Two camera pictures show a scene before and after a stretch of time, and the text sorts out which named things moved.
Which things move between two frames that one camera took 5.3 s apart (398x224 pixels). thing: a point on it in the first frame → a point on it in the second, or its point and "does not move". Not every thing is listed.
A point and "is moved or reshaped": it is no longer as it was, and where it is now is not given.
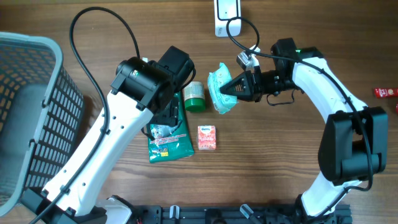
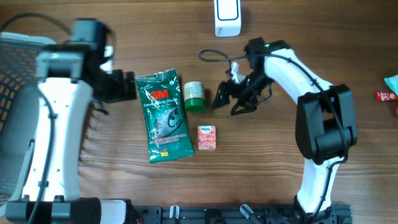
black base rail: (237, 214) does not move
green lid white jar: (194, 97) does not move
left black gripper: (171, 117) → (124, 93)
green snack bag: (171, 140) does not move
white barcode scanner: (224, 10) does not move
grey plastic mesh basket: (41, 117) does not move
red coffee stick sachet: (385, 92) is moved or reshaped
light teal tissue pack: (222, 102) → (392, 83)
